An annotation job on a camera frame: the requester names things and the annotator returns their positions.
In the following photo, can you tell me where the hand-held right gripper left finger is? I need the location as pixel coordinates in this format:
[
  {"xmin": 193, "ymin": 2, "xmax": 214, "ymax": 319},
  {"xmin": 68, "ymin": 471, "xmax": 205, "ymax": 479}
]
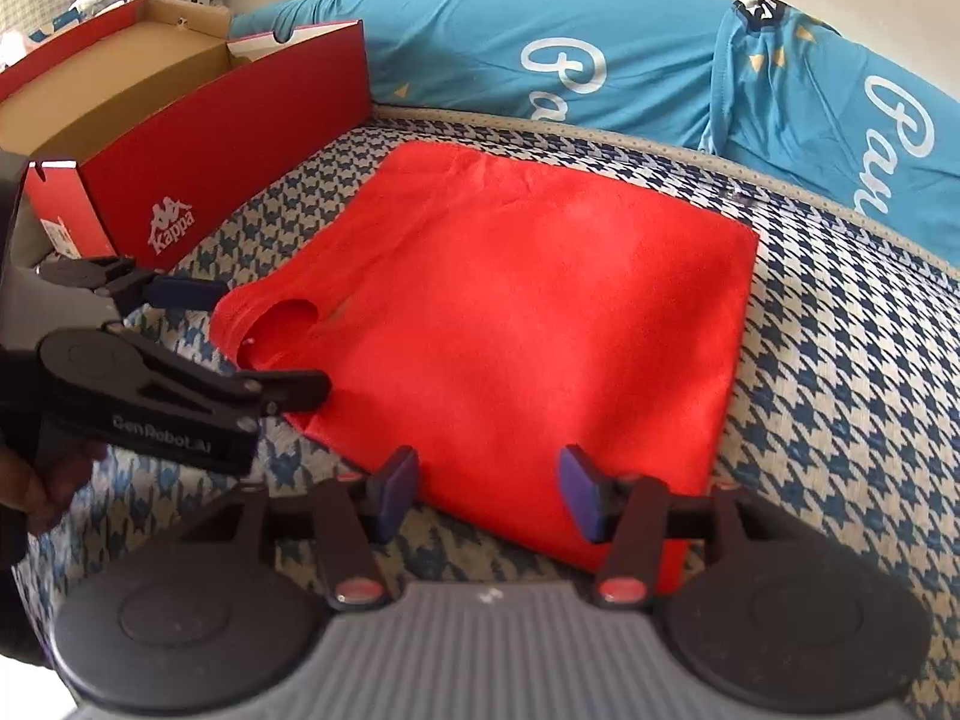
[{"xmin": 180, "ymin": 445, "xmax": 419, "ymax": 611}]

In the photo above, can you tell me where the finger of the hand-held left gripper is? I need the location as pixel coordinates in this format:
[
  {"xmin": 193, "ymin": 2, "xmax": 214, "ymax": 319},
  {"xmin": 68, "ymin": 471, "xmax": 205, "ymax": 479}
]
[
  {"xmin": 150, "ymin": 360, "xmax": 332, "ymax": 421},
  {"xmin": 37, "ymin": 255, "xmax": 230, "ymax": 312}
]

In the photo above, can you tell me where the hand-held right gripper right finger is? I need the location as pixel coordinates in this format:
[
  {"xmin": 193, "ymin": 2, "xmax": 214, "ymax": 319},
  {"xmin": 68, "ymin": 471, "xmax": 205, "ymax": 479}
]
[{"xmin": 559, "ymin": 444, "xmax": 785, "ymax": 608}]

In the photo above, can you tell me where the red cardboard shoe box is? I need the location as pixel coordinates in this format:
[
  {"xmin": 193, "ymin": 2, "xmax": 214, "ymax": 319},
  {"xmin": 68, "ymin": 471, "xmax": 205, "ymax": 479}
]
[{"xmin": 0, "ymin": 0, "xmax": 374, "ymax": 275}]

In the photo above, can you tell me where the red shopping bag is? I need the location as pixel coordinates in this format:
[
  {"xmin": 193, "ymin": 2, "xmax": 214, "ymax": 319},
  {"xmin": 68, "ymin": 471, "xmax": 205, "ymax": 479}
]
[{"xmin": 210, "ymin": 141, "xmax": 760, "ymax": 572}]

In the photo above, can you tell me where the person's left hand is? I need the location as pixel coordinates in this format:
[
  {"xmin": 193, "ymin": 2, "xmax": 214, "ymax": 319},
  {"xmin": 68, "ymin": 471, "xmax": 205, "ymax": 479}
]
[{"xmin": 0, "ymin": 444, "xmax": 112, "ymax": 541}]

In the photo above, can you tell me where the blue printed bolster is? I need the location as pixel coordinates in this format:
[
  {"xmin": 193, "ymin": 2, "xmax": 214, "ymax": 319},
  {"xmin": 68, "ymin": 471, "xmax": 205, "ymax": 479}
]
[{"xmin": 229, "ymin": 0, "xmax": 960, "ymax": 267}]

